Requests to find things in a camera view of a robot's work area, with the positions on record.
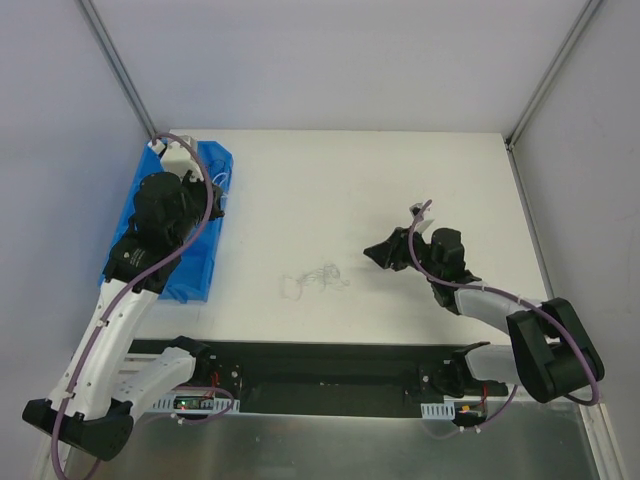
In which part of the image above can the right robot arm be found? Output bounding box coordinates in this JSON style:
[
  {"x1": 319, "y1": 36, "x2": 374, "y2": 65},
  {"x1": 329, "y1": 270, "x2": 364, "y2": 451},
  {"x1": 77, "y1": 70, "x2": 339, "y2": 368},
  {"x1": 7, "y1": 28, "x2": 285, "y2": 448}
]
[{"x1": 363, "y1": 228, "x2": 605, "y2": 403}]

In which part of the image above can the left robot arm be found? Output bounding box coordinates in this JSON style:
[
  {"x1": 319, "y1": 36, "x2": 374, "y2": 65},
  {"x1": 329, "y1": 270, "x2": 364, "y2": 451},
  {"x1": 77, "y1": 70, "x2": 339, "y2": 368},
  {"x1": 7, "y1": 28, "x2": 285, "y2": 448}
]
[{"x1": 22, "y1": 172, "x2": 224, "y2": 461}]

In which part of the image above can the blue plastic bin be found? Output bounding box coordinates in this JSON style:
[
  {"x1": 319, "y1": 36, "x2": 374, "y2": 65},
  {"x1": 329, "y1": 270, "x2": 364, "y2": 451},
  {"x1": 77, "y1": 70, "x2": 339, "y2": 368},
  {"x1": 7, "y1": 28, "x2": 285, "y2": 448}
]
[{"x1": 101, "y1": 136, "x2": 233, "y2": 303}]

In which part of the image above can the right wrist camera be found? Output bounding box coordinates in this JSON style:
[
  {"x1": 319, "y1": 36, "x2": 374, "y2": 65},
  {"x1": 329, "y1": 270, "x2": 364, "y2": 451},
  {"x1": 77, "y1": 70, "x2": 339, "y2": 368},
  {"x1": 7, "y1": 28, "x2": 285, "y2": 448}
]
[{"x1": 409, "y1": 203, "x2": 435, "y2": 234}]

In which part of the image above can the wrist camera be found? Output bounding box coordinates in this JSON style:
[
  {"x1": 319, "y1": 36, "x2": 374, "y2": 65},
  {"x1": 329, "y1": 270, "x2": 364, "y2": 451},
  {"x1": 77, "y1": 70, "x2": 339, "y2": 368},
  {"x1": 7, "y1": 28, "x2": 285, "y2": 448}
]
[
  {"x1": 409, "y1": 203, "x2": 435, "y2": 234},
  {"x1": 160, "y1": 139, "x2": 204, "y2": 182}
]

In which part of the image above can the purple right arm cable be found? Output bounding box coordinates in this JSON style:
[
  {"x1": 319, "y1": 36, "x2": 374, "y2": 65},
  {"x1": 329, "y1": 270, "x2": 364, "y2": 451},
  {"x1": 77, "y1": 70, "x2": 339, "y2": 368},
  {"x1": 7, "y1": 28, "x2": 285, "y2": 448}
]
[{"x1": 408, "y1": 199, "x2": 601, "y2": 440}]

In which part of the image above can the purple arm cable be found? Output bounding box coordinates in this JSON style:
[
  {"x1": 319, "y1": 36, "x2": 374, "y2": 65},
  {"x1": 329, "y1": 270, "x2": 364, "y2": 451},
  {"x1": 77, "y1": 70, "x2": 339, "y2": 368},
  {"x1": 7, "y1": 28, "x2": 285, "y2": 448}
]
[
  {"x1": 408, "y1": 199, "x2": 601, "y2": 440},
  {"x1": 51, "y1": 132, "x2": 236, "y2": 479}
]

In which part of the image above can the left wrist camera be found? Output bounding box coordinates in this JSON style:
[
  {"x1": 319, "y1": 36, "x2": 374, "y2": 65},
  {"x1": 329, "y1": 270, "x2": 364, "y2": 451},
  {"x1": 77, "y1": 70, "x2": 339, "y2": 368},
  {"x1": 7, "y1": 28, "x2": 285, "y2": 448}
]
[{"x1": 160, "y1": 139, "x2": 204, "y2": 182}]

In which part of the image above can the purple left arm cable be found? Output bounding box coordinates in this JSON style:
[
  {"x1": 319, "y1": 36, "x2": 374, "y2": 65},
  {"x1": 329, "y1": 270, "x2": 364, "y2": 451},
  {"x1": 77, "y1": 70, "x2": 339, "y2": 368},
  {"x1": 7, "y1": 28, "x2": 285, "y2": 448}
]
[{"x1": 51, "y1": 132, "x2": 236, "y2": 479}]

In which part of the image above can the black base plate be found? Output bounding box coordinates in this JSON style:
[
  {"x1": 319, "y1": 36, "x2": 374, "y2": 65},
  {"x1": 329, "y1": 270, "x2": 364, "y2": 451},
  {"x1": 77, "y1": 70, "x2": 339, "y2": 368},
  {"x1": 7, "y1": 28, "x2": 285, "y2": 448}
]
[{"x1": 129, "y1": 339, "x2": 519, "y2": 419}]

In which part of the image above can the right white cable duct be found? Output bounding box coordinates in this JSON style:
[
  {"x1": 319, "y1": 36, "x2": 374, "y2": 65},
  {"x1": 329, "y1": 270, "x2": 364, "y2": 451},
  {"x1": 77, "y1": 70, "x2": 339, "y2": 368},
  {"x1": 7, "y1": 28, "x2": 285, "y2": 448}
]
[{"x1": 420, "y1": 401, "x2": 456, "y2": 421}]

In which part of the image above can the white cable duct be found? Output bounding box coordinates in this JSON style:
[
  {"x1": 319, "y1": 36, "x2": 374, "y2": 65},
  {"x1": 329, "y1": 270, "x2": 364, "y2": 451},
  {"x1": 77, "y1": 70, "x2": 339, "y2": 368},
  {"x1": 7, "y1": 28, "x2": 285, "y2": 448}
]
[
  {"x1": 420, "y1": 401, "x2": 456, "y2": 421},
  {"x1": 147, "y1": 394, "x2": 240, "y2": 415}
]

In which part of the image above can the right aluminium frame post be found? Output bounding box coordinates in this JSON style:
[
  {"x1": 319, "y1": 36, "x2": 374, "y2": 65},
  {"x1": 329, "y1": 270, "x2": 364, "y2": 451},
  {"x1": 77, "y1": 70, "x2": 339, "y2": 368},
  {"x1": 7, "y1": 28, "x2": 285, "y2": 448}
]
[{"x1": 505, "y1": 0, "x2": 606, "y2": 151}]

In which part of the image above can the aluminium frame post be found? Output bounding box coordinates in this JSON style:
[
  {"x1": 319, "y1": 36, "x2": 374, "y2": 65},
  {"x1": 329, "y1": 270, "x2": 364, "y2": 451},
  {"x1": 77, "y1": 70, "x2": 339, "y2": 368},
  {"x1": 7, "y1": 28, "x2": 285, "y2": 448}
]
[
  {"x1": 75, "y1": 0, "x2": 158, "y2": 137},
  {"x1": 505, "y1": 0, "x2": 606, "y2": 151}
]

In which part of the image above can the left white cable duct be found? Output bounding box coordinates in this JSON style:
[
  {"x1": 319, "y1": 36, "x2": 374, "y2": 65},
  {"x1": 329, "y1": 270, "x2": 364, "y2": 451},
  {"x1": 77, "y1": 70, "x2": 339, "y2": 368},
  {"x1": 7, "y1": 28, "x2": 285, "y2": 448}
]
[{"x1": 147, "y1": 394, "x2": 240, "y2": 415}]

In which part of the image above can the left aluminium frame post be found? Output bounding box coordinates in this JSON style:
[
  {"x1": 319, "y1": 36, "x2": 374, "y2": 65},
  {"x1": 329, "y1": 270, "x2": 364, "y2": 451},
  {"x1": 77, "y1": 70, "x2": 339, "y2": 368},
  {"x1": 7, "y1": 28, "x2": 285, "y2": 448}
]
[{"x1": 75, "y1": 0, "x2": 158, "y2": 137}]

